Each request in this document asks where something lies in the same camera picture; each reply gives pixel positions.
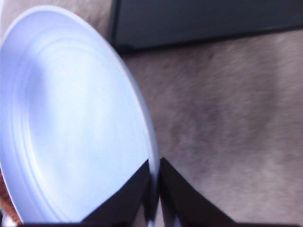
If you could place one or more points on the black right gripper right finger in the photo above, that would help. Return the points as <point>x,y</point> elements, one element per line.
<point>183,206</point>

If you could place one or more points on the blue round plate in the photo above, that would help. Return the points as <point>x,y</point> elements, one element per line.
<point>75,126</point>

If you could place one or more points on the black rectangular tray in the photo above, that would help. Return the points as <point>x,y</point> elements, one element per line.
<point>143,22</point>

